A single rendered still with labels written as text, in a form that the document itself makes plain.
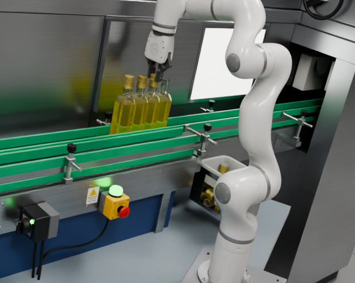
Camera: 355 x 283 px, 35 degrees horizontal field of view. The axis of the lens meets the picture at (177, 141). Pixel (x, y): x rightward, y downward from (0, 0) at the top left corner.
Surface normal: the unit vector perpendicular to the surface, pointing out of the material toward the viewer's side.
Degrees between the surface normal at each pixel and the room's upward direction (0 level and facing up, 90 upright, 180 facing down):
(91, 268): 0
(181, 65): 90
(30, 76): 90
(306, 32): 90
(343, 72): 90
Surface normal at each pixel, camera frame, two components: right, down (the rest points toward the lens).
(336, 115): -0.72, 0.12
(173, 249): 0.19, -0.91
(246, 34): -0.41, -0.60
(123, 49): 0.67, 0.40
